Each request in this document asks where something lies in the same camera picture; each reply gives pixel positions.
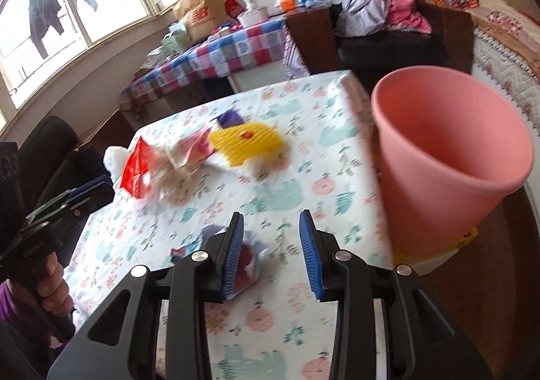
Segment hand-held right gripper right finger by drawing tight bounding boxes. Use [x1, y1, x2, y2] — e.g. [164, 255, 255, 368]
[299, 209, 494, 380]

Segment bed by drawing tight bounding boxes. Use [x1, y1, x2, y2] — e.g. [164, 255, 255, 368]
[464, 0, 540, 161]

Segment brown floral blanket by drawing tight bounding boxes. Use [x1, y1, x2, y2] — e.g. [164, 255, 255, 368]
[472, 17, 540, 66]

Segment green tissue box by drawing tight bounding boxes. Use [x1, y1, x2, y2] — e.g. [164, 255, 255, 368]
[162, 23, 192, 54]

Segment pink wrapper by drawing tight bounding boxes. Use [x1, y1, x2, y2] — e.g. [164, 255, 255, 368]
[175, 129, 214, 165]

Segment red white wrapper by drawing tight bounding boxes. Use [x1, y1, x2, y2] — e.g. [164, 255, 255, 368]
[171, 226, 271, 300]

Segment window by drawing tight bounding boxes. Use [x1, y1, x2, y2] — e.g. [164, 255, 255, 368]
[0, 0, 169, 119]

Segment person's left hand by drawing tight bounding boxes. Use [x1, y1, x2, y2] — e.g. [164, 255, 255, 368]
[36, 255, 71, 317]

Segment lavender garment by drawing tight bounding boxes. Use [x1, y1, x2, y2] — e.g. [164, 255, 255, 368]
[337, 0, 391, 37]

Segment pink plastic bucket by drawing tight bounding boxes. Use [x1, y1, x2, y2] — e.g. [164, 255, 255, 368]
[370, 65, 533, 259]

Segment pink dotted garment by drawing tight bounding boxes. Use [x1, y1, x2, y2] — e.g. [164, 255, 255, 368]
[386, 0, 433, 35]

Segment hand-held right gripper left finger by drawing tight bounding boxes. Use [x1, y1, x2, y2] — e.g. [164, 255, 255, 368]
[46, 211, 246, 380]

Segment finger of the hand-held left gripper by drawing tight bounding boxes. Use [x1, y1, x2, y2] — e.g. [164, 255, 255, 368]
[25, 176, 114, 222]
[40, 183, 116, 234]

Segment red box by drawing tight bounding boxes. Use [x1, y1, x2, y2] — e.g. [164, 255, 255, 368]
[223, 0, 245, 19]

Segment clothes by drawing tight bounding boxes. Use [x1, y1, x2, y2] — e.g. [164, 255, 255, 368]
[119, 139, 157, 198]

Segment dark hanging jacket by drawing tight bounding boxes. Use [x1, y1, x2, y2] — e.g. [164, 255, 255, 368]
[28, 0, 65, 60]

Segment checkered tablecloth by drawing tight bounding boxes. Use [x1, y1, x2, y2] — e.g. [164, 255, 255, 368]
[119, 19, 296, 111]

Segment purple patterned hanging cloth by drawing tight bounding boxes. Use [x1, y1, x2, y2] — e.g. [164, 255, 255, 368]
[285, 32, 311, 79]

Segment pink floral quilt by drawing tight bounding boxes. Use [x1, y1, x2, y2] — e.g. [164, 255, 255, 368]
[481, 0, 540, 52]

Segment white round tissue container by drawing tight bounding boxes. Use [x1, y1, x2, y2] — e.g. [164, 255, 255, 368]
[237, 0, 271, 28]

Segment white yellow box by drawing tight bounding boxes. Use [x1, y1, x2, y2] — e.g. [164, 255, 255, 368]
[394, 228, 479, 276]

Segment purple wrapper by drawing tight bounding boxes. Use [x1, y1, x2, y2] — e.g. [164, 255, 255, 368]
[217, 109, 244, 128]

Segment black leather armchair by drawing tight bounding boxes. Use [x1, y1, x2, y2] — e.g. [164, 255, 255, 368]
[300, 0, 473, 77]

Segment dark wooden cabinet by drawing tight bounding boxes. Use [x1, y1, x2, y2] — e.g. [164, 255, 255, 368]
[285, 6, 338, 79]

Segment brown paper bag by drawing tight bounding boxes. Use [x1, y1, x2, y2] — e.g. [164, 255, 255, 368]
[175, 0, 231, 41]

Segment floral tablecloth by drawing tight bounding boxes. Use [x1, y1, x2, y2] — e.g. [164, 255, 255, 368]
[67, 70, 395, 380]

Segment white tissue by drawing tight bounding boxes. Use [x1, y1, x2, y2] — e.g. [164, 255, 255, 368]
[105, 146, 131, 173]

